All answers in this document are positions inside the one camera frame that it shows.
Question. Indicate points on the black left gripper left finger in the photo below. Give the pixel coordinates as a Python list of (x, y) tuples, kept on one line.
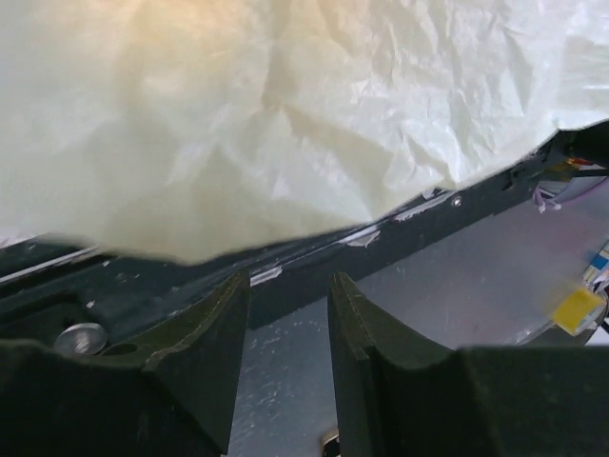
[(169, 391)]

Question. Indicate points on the pale green plastic grocery bag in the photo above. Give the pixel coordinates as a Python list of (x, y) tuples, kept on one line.
[(190, 129)]

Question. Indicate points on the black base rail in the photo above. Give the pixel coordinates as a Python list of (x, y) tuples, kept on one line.
[(47, 288)]

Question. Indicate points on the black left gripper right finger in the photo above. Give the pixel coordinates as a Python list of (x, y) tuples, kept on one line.
[(399, 393)]

